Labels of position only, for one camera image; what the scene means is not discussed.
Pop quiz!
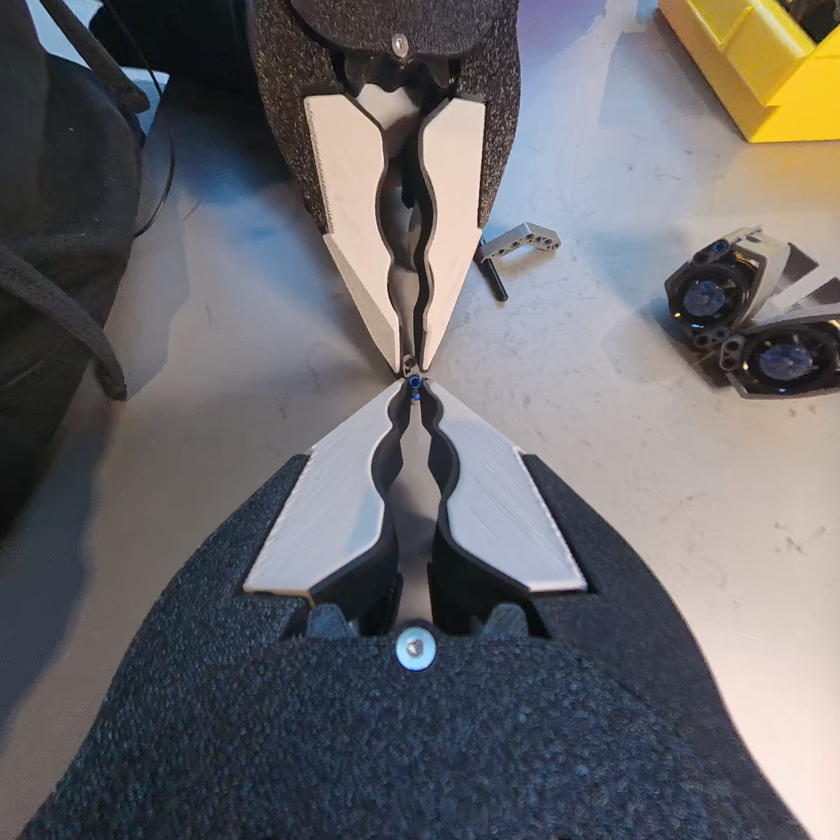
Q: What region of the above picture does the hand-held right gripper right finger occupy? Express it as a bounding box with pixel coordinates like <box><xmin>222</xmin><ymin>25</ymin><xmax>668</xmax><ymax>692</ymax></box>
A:
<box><xmin>420</xmin><ymin>381</ymin><xmax>588</xmax><ymax>639</ymax></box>

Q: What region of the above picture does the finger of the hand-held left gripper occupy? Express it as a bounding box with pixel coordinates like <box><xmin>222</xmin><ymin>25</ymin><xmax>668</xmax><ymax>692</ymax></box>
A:
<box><xmin>417</xmin><ymin>97</ymin><xmax>488</xmax><ymax>373</ymax></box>
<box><xmin>304</xmin><ymin>94</ymin><xmax>403</xmax><ymax>374</ymax></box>

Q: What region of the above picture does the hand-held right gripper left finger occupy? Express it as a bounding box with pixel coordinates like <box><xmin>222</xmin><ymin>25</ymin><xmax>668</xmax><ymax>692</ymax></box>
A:
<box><xmin>243</xmin><ymin>381</ymin><xmax>410</xmax><ymax>637</ymax></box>

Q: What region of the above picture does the grey angled brick beam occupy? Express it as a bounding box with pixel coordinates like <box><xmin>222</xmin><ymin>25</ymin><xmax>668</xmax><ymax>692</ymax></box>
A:
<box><xmin>474</xmin><ymin>222</ymin><xmax>563</xmax><ymax>265</ymax></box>

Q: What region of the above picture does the grey toy brick wing assembly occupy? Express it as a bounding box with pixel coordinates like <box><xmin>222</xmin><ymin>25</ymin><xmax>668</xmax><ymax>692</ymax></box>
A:
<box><xmin>664</xmin><ymin>226</ymin><xmax>821</xmax><ymax>353</ymax></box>

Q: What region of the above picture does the grey desk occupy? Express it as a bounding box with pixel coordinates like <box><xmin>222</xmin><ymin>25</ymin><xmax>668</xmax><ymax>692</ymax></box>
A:
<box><xmin>0</xmin><ymin>0</ymin><xmax>840</xmax><ymax>840</ymax></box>

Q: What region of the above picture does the person's black printed clothing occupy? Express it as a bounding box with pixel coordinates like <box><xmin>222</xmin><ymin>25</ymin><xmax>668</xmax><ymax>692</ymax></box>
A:
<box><xmin>0</xmin><ymin>0</ymin><xmax>178</xmax><ymax>539</ymax></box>

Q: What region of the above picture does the yellow storage bin with ledge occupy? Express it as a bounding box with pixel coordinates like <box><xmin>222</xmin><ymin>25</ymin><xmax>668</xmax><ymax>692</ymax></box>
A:
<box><xmin>658</xmin><ymin>0</ymin><xmax>840</xmax><ymax>144</ymax></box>

